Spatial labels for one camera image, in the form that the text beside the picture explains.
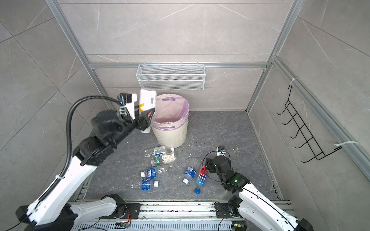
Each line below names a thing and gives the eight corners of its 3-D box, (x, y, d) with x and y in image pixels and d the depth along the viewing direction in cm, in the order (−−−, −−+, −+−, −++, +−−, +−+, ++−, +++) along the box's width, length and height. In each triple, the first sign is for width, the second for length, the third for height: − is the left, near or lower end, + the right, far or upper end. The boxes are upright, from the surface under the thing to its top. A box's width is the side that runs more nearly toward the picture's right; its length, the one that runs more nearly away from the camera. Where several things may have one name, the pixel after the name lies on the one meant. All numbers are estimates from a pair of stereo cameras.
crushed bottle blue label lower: (132, 191, 82) (128, 188, 77) (134, 181, 85) (131, 178, 80) (158, 191, 82) (156, 188, 77) (159, 181, 85) (157, 178, 80)
